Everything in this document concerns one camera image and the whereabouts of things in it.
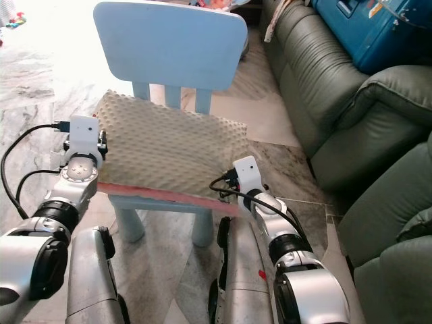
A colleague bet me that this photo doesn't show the cream patterned cloth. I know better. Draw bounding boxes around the cream patterned cloth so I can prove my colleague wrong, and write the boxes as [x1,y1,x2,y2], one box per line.
[263,0,294,43]

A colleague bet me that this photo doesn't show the silver robot right leg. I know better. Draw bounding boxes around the silver robot right leg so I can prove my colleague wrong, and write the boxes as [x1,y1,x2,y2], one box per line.
[206,216,277,324]

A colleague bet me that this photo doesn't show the light blue children's chair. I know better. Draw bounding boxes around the light blue children's chair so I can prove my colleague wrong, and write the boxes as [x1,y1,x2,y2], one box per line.
[93,0,249,247]

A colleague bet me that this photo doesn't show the silver robot left leg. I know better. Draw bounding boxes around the silver robot left leg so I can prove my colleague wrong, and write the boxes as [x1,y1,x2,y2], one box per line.
[64,226,129,324]

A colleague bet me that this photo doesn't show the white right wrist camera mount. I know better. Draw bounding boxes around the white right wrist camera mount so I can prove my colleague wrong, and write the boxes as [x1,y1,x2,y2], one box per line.
[233,155,264,196]

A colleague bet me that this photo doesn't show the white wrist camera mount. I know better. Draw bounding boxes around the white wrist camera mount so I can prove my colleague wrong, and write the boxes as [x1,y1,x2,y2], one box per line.
[71,115,102,157]
[233,155,264,196]

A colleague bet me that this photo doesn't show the short black arm cable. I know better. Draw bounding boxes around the short black arm cable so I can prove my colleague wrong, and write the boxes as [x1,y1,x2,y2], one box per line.
[17,169,70,203]

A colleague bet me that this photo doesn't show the red pink cloth strip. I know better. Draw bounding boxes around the red pink cloth strip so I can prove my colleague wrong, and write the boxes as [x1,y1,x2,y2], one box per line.
[98,181,240,217]

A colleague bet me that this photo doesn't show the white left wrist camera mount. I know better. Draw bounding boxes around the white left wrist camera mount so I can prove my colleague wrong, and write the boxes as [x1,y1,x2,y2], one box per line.
[71,115,102,157]

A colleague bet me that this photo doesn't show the silver robot leg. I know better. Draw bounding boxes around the silver robot leg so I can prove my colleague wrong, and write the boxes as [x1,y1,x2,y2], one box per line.
[64,226,129,324]
[206,216,277,324]

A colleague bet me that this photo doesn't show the beige bumpy foam pillow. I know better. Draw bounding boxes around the beige bumpy foam pillow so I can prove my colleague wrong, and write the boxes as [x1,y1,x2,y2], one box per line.
[91,90,248,200]

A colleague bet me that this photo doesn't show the blue plastic case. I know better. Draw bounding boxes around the blue plastic case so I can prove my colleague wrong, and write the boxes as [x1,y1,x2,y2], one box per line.
[310,0,432,75]

